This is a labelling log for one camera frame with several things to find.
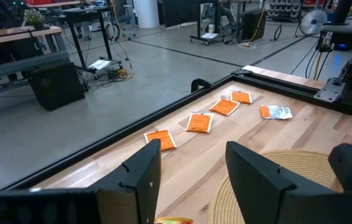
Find plain orange tea packet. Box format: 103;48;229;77
144;129;177;152
185;111;215;134
229;90;253;105
208;97;241;117

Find black equipment cart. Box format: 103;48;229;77
320;0;352;52

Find wooden desk grey legs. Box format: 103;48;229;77
0;25;71;100

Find black rolling desk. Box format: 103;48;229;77
190;0;248;46

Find grey floor fan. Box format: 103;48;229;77
299;8;328;37

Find red and black tea packet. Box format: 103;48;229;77
154;217;194;224

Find round woven straw placemat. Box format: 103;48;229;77
207;149;343;224

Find black computer tower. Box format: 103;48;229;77
27;60;86;112

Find white paper sheet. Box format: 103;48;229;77
87;58;112;71

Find orange and white tea packet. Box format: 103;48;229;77
259;104;294;121

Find black standing desk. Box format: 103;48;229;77
60;6;124;74

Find black aluminium table frame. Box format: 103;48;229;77
0;67;352;191

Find small potted desk plant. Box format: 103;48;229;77
23;8;45;31

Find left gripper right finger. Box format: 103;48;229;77
225;141;352;224

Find white cylindrical column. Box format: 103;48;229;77
133;0;160;29

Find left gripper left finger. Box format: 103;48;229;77
0;139;164;224

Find black box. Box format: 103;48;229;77
241;7;269;42

